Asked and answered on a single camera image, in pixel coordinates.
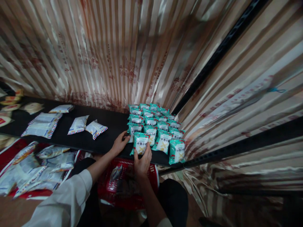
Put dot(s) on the row of yellow round packets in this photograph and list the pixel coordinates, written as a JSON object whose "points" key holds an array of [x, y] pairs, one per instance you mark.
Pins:
{"points": [[9, 106]]}

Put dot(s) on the white packet striped border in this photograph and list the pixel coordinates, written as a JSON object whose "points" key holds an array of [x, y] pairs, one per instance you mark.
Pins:
{"points": [[78, 124], [62, 108], [95, 129]]}

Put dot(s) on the person's left thumb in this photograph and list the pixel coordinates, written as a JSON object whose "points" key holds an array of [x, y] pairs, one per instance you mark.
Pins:
{"points": [[126, 138]]}

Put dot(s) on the person's right fingers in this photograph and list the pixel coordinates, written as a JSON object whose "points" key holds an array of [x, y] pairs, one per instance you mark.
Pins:
{"points": [[148, 148]]}

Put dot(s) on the person's left index finger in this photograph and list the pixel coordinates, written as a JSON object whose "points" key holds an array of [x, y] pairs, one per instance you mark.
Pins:
{"points": [[123, 133]]}

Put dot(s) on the black perforated shelf rail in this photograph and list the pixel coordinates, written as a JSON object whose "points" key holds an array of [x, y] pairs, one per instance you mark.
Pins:
{"points": [[243, 144]]}

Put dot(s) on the white round snack packet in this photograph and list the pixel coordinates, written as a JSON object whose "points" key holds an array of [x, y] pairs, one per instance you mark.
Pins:
{"points": [[32, 107]]}

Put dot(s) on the black shelf board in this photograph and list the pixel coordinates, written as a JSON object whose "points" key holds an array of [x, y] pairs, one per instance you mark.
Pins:
{"points": [[78, 139]]}

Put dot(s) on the rows of teal packs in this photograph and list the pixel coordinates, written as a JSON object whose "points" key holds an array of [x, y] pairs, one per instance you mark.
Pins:
{"points": [[165, 132]]}

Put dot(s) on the person's right thumb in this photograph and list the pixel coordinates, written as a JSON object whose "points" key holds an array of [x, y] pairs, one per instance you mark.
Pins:
{"points": [[136, 152]]}

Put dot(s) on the person's right hand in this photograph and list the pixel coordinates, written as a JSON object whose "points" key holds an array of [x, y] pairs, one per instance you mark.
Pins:
{"points": [[142, 164]]}

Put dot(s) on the person's left hand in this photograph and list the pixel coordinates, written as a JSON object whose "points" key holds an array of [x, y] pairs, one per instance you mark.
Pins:
{"points": [[117, 144]]}

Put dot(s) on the teal snack packet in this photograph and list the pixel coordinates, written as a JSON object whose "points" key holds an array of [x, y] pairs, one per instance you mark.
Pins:
{"points": [[140, 142]]}

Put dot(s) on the striped beige curtain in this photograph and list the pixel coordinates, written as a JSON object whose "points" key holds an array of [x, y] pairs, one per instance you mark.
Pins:
{"points": [[132, 54]]}

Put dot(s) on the striped packet in basket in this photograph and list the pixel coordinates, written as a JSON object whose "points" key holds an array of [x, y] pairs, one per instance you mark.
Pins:
{"points": [[116, 173]]}

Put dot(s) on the black metal shelf upright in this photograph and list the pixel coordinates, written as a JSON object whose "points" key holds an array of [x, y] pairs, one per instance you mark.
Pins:
{"points": [[217, 54]]}

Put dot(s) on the red plastic basket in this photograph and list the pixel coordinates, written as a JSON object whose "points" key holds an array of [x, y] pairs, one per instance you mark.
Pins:
{"points": [[129, 189]]}

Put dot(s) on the stack of white striped packs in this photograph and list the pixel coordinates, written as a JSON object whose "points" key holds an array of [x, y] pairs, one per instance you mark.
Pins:
{"points": [[43, 125]]}

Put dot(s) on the pile of mixed snack packets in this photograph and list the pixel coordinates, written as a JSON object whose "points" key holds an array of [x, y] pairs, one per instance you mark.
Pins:
{"points": [[35, 166]]}

